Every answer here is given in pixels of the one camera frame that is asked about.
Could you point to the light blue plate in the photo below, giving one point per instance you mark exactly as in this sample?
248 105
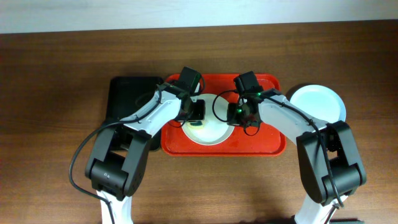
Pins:
320 102

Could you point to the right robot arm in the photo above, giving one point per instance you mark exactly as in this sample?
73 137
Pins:
330 166

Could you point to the green and yellow sponge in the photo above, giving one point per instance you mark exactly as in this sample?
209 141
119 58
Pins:
197 124

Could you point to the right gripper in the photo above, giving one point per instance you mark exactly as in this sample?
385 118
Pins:
235 119

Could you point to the black plastic tray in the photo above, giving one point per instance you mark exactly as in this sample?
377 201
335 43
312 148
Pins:
127 95

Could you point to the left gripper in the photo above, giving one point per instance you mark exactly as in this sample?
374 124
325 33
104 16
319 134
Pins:
196 111

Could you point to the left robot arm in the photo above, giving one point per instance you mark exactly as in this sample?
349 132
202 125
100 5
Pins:
117 163

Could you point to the white plate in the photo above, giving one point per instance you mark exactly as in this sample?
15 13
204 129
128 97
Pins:
214 132

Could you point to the red plastic tray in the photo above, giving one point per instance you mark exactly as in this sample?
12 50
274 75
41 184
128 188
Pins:
267 142

